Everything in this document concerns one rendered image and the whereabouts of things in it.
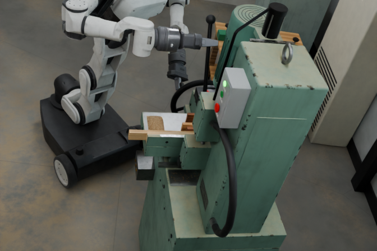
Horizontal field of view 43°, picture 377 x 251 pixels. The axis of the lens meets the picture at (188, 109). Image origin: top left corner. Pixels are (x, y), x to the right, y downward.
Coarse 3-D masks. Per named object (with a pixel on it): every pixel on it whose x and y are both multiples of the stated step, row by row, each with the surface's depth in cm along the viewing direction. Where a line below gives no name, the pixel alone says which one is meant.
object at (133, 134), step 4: (128, 132) 194; (132, 132) 192; (136, 132) 192; (140, 132) 193; (144, 132) 193; (180, 132) 197; (184, 132) 198; (188, 132) 198; (192, 132) 199; (128, 136) 193; (132, 136) 193; (136, 136) 193; (140, 136) 194; (144, 136) 194
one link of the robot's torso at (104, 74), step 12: (96, 48) 240; (108, 48) 248; (120, 48) 250; (96, 60) 251; (108, 60) 255; (120, 60) 252; (96, 72) 256; (108, 72) 258; (96, 84) 260; (108, 84) 267
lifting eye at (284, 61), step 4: (288, 44) 139; (284, 48) 142; (288, 48) 139; (292, 48) 138; (284, 52) 142; (292, 52) 138; (284, 56) 142; (288, 56) 138; (292, 56) 138; (284, 60) 141; (288, 60) 139
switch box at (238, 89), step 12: (228, 72) 141; (240, 72) 142; (228, 84) 138; (240, 84) 138; (228, 96) 138; (240, 96) 138; (228, 108) 141; (240, 108) 141; (228, 120) 144; (240, 120) 145
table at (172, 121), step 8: (144, 112) 208; (152, 112) 209; (144, 120) 204; (168, 120) 207; (176, 120) 208; (184, 120) 209; (144, 128) 201; (168, 128) 203; (176, 128) 204; (144, 144) 198; (144, 152) 197; (152, 152) 196; (160, 152) 197; (168, 152) 198; (176, 152) 198
